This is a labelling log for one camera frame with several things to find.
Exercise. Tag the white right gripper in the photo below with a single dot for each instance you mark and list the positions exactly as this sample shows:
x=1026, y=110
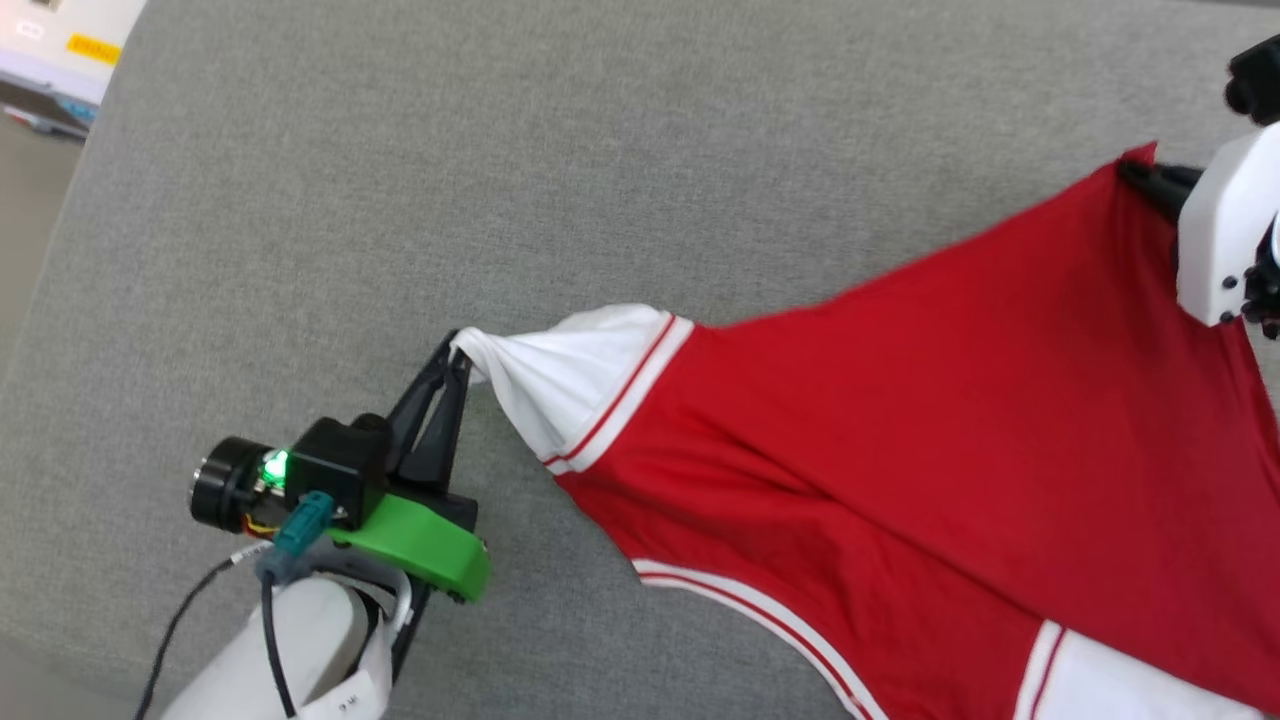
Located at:
x=1225, y=230

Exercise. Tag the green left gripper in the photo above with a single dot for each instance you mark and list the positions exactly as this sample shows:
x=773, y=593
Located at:
x=430, y=545

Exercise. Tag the red white-trimmed garment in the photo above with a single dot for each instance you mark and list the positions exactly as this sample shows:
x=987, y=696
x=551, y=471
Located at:
x=900, y=450

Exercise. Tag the yellow warning label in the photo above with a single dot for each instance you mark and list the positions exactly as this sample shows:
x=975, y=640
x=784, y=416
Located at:
x=94, y=48

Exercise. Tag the white equipment box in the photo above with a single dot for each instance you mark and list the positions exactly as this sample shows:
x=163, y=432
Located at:
x=60, y=60

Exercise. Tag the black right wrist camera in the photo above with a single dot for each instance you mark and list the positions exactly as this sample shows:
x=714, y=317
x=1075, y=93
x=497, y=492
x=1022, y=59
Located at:
x=1258, y=80

